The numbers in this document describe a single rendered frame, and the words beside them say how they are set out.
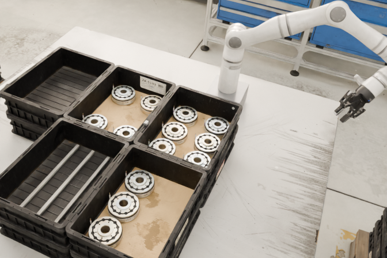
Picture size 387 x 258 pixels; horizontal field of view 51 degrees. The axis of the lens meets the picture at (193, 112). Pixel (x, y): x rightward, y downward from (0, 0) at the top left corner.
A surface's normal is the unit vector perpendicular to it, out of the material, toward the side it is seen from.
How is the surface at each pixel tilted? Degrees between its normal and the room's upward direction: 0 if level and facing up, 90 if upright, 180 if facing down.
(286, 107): 0
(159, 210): 0
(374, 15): 90
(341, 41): 90
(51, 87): 0
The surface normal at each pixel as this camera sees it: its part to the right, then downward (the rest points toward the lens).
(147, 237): 0.08, -0.75
